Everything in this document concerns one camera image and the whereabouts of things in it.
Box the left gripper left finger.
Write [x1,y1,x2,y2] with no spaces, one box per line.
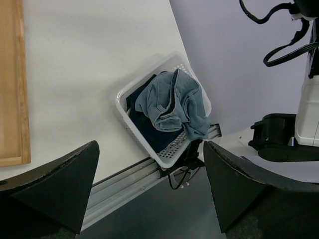
[0,140,100,234]

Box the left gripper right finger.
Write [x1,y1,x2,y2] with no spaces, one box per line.
[203,141,319,233]

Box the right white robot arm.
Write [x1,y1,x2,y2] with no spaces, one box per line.
[239,0,319,162]

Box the wooden clothes rack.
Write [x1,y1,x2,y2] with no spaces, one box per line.
[0,0,31,167]

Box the white plastic basket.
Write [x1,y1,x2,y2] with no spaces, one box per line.
[115,51,201,169]

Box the aluminium rail frame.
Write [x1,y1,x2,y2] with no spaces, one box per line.
[81,123,222,231]

